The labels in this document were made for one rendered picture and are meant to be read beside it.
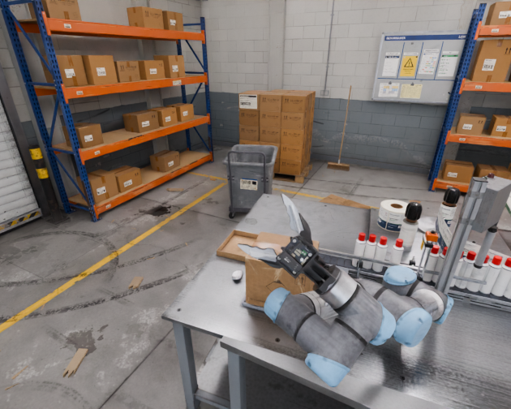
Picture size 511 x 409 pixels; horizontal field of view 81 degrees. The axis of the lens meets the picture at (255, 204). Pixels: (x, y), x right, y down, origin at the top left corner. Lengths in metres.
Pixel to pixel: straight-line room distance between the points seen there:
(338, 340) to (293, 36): 6.02
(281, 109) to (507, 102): 3.42
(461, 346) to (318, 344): 1.06
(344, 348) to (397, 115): 5.58
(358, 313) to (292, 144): 4.41
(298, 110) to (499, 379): 4.03
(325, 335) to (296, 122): 4.37
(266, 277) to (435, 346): 0.76
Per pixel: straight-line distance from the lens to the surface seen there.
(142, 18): 4.99
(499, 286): 1.90
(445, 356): 1.58
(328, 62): 6.17
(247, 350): 1.39
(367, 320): 0.67
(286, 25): 6.45
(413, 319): 0.99
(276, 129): 4.98
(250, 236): 2.03
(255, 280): 1.43
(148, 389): 2.38
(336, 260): 1.81
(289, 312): 0.70
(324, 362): 0.66
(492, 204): 1.48
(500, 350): 1.72
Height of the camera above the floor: 1.93
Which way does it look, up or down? 26 degrees down
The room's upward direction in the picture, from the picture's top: straight up
